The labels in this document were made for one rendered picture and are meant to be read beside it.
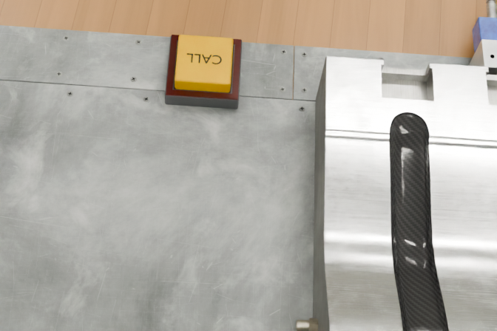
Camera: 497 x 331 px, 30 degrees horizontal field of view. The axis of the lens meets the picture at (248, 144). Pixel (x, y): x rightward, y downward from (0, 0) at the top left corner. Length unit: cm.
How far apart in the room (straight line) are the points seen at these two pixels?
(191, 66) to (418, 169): 27
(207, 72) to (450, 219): 30
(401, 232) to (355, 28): 30
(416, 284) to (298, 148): 22
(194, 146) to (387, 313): 30
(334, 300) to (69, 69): 41
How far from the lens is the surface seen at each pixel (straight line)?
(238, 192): 97
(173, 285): 93
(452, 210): 91
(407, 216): 90
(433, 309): 84
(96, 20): 109
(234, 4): 110
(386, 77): 98
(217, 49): 101
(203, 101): 101
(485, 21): 108
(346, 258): 86
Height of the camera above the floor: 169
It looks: 63 degrees down
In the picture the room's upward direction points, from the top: 7 degrees clockwise
